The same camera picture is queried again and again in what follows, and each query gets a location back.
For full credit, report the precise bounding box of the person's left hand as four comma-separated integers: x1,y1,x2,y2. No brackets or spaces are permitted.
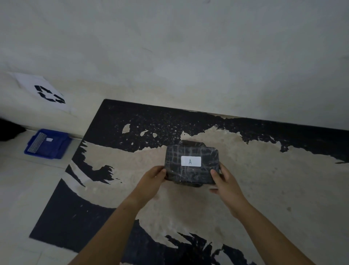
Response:
128,165,167,211

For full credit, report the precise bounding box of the person's right hand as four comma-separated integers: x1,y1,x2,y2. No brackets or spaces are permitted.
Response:
209,163,248,218

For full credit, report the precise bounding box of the black box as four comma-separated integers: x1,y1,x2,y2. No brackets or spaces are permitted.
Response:
164,140,222,188

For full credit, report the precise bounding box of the person's left forearm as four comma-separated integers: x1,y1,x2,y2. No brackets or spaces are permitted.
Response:
68,199,148,265

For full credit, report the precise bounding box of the person's right forearm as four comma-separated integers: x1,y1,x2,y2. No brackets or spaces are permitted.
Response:
228,203,317,265

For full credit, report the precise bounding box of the blue plastic tray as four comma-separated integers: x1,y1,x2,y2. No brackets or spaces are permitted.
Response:
24,129,73,160

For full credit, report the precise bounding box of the grey block of small parts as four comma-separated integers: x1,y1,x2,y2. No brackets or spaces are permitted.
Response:
27,132,46,153

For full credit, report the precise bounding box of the white paper sign, black symbol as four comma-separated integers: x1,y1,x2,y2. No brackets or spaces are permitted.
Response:
8,72,77,115

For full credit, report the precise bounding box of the black cloth object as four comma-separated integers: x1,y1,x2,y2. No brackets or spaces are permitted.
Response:
0,118,27,142

